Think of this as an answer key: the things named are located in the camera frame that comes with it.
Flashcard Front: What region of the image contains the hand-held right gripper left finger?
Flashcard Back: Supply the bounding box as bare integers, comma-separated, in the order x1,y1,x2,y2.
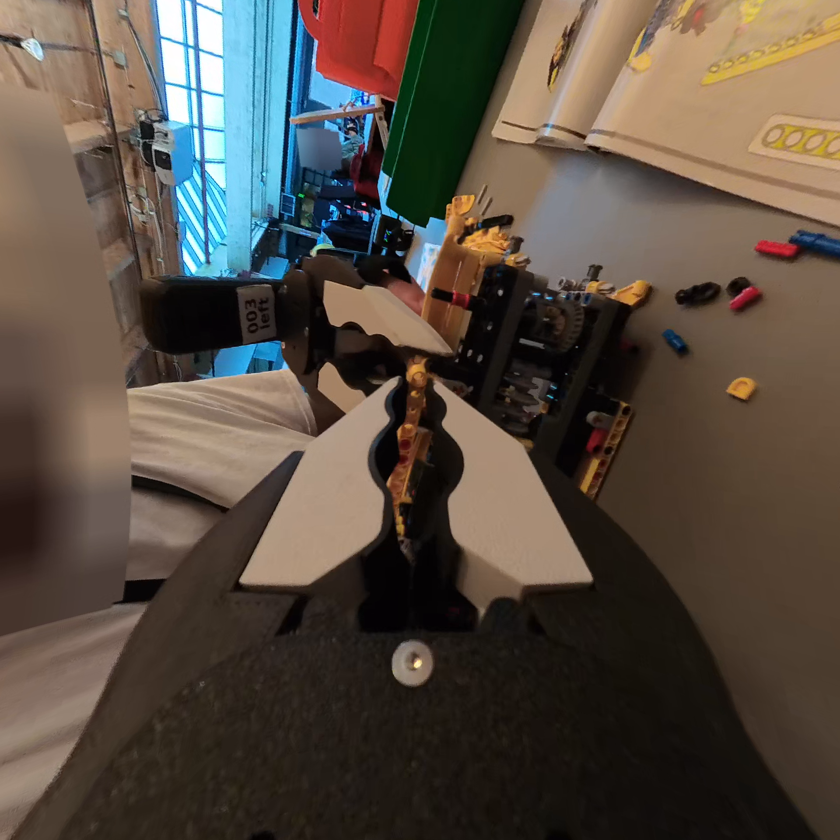
239,376,416,632

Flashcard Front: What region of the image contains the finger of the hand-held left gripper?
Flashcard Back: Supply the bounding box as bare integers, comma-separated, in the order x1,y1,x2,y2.
322,280,455,357
314,360,370,416

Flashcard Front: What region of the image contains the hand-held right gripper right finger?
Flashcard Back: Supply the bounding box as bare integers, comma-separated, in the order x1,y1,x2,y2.
415,381,595,632

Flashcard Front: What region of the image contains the yellow brick car model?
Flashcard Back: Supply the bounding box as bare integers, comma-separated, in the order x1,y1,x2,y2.
387,230,654,559

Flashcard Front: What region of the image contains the grey desk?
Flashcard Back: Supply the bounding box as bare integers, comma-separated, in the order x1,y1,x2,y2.
400,0,840,840

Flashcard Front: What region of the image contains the green box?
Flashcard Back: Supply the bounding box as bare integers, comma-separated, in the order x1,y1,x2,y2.
381,0,526,227

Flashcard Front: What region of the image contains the red box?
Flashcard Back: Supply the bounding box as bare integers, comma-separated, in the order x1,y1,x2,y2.
298,0,421,102

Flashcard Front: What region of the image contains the large pile of brick pins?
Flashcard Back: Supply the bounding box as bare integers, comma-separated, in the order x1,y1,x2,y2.
661,230,840,355

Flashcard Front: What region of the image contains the open instruction booklet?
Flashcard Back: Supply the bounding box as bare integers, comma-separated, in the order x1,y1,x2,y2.
492,0,840,227

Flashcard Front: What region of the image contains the black lanyard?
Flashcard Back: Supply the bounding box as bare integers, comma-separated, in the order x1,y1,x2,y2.
115,474,232,605

